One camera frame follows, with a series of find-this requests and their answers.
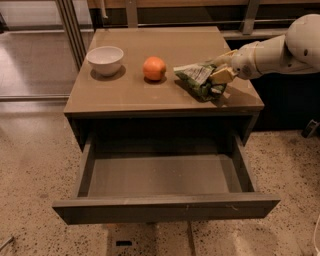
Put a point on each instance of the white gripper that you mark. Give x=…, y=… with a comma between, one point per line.
x=244, y=63

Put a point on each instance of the green jalapeno chip bag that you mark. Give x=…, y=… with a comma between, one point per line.
x=196, y=77

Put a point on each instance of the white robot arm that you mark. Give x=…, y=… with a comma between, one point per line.
x=295, y=52

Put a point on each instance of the grey-brown drawer cabinet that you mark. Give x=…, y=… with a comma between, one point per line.
x=130, y=93

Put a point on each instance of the open grey top drawer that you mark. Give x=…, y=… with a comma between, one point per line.
x=159, y=180

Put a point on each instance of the orange fruit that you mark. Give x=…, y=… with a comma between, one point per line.
x=154, y=68

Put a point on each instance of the white ceramic bowl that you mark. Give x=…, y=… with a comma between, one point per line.
x=105, y=60

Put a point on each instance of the metal rod on floor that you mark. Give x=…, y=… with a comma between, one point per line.
x=6, y=242

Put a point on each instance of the metal railing frame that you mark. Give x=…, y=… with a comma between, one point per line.
x=241, y=19

